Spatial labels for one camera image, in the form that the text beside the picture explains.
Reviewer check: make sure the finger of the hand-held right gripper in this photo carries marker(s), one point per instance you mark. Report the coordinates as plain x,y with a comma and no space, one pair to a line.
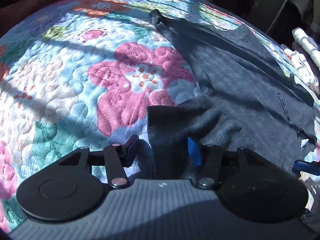
306,166

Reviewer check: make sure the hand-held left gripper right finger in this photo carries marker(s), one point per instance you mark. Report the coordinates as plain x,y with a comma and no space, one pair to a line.
195,152

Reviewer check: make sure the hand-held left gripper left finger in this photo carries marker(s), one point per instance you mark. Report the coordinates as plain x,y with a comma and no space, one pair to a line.
117,165

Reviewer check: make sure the dark grey shirt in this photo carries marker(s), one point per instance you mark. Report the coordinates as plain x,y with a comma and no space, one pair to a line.
237,85

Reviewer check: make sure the stack of white folded clothes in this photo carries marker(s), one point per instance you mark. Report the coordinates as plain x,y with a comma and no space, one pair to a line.
306,52

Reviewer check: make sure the floral quilted bedspread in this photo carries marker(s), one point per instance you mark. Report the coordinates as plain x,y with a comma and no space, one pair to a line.
75,80

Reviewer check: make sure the white pole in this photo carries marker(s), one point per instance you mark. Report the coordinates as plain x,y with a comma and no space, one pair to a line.
278,11

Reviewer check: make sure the brown wooden chest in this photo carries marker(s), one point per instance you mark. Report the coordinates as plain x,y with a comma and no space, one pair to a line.
30,7

